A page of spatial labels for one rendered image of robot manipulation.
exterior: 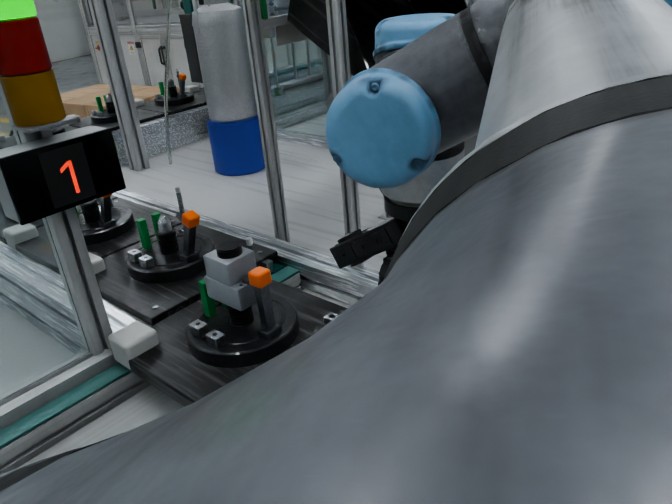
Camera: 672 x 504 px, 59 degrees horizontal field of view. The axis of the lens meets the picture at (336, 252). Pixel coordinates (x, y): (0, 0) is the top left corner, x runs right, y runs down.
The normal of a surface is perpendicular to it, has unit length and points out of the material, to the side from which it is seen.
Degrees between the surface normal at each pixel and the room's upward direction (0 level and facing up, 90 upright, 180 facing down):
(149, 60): 90
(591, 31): 15
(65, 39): 90
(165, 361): 0
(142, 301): 0
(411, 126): 90
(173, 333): 0
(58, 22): 90
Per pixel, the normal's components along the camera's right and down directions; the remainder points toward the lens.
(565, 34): -0.44, -0.82
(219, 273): -0.65, 0.39
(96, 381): -0.08, -0.89
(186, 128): 0.76, 0.24
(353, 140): -0.32, 0.44
